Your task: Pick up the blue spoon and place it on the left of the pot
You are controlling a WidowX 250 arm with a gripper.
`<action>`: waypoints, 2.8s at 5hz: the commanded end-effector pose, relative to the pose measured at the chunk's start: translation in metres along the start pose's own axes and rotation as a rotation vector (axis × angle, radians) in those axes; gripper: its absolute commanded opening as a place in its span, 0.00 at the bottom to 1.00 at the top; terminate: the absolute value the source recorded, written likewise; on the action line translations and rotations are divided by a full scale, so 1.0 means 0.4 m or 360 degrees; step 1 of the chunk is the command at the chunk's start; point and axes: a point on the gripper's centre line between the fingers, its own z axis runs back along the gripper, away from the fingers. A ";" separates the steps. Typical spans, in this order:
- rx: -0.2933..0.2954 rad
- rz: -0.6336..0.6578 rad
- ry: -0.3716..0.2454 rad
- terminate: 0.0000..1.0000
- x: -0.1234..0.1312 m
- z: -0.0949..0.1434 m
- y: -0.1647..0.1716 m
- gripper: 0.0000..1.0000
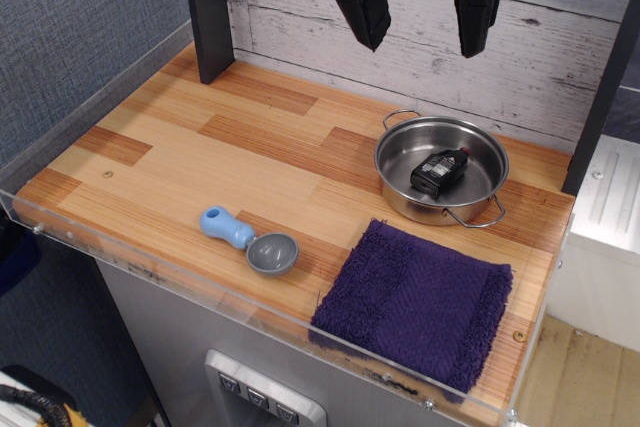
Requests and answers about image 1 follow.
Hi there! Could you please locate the blue and grey scoop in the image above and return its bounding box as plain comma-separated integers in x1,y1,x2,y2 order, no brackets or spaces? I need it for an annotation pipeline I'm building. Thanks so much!
199,206,300,276

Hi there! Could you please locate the purple cloth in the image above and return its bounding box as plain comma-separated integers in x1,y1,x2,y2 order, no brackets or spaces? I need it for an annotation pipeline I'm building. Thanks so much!
309,220,513,393

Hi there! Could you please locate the small black bottle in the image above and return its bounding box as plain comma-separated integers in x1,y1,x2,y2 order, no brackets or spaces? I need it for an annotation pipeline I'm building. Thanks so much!
410,147,471,198

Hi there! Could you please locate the white box at right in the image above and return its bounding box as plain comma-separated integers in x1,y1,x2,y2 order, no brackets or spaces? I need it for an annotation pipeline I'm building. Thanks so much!
547,135,639,351

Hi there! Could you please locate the grey control panel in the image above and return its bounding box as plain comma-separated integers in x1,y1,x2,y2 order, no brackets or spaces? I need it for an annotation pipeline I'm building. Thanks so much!
204,349,328,426

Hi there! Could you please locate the clear acrylic guard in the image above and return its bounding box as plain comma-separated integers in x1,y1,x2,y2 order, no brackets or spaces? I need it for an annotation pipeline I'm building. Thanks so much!
3,28,573,426

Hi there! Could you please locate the yellow object at corner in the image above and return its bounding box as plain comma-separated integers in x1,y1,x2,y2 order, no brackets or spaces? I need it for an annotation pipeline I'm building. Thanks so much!
65,406,90,427

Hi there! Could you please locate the steel pot with handles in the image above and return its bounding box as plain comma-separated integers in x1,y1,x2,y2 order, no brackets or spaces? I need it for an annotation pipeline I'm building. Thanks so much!
374,109,509,228

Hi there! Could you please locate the dark right post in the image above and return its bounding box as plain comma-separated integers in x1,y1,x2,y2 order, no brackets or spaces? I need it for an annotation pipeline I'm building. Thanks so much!
561,0,639,196

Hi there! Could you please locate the dark post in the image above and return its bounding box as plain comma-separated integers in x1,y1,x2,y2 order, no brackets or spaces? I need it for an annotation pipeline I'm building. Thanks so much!
188,0,235,84
561,0,639,196

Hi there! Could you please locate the dark left post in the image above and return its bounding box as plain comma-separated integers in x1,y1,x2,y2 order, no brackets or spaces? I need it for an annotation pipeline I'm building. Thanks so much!
188,0,235,84

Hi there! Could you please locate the black braided cable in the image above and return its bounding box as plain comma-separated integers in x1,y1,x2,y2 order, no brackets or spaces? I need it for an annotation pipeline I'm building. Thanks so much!
0,383,74,427

